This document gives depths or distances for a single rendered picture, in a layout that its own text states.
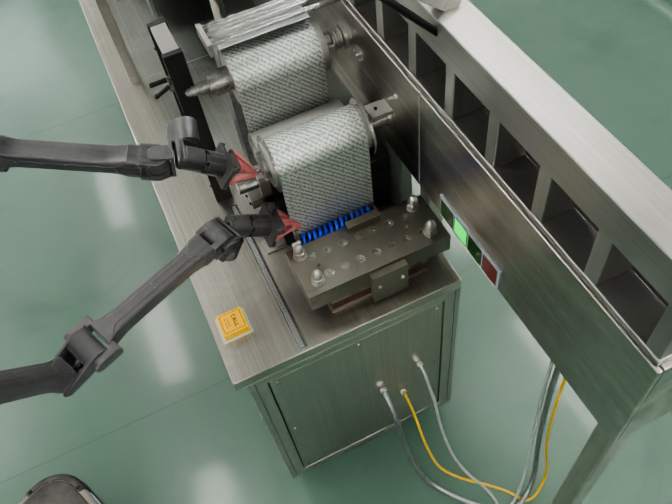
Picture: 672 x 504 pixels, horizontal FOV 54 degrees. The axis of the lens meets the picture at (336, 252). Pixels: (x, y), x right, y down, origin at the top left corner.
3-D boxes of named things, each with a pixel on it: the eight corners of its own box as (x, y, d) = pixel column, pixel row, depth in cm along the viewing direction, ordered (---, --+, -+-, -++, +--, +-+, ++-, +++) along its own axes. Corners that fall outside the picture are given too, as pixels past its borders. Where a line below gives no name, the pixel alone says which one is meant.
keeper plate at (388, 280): (371, 297, 177) (369, 273, 168) (405, 281, 178) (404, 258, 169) (376, 304, 175) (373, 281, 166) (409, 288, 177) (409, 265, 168)
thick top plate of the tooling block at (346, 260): (288, 265, 178) (284, 252, 173) (420, 208, 185) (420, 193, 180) (312, 310, 169) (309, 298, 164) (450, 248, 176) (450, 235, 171)
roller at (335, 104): (253, 157, 183) (244, 124, 173) (337, 123, 187) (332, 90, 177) (269, 185, 176) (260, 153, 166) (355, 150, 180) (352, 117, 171)
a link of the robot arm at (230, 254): (228, 246, 155) (202, 224, 157) (215, 279, 162) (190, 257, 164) (260, 228, 164) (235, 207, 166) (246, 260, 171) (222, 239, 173)
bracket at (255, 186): (260, 244, 192) (237, 172, 167) (281, 235, 193) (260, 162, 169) (266, 256, 189) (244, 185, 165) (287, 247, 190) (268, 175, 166)
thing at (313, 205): (294, 238, 178) (283, 193, 163) (373, 204, 182) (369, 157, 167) (295, 239, 177) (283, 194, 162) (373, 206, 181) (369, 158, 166)
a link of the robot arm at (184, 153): (172, 173, 150) (184, 160, 147) (168, 147, 153) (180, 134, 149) (199, 178, 155) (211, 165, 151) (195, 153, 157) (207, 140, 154)
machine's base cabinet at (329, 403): (126, 88, 382) (62, -55, 313) (231, 49, 393) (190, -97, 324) (295, 487, 240) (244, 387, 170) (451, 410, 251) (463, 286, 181)
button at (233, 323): (217, 321, 178) (215, 316, 176) (241, 310, 179) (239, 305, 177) (226, 341, 174) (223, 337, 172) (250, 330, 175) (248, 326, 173)
